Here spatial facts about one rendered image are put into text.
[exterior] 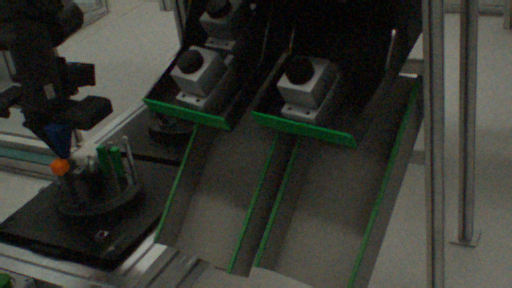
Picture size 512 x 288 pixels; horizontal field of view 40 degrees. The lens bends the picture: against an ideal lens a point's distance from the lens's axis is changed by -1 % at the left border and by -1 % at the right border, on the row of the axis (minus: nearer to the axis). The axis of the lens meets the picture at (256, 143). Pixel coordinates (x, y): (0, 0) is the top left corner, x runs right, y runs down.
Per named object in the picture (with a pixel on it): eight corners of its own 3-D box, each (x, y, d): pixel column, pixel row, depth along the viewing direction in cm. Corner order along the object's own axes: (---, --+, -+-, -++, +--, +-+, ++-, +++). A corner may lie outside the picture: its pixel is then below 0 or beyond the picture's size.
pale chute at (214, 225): (248, 278, 89) (229, 274, 85) (173, 247, 96) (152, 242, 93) (321, 71, 92) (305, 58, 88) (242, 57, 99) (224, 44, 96)
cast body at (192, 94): (212, 123, 82) (185, 83, 77) (185, 113, 85) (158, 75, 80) (251, 69, 85) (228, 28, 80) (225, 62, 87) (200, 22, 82)
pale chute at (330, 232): (362, 306, 82) (345, 302, 78) (271, 270, 89) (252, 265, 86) (436, 81, 85) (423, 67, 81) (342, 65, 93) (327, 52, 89)
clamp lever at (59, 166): (75, 206, 106) (58, 166, 102) (65, 204, 107) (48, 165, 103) (90, 191, 109) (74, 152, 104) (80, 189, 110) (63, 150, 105)
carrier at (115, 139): (209, 176, 118) (196, 109, 112) (97, 156, 129) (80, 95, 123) (273, 110, 136) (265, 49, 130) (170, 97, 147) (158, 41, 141)
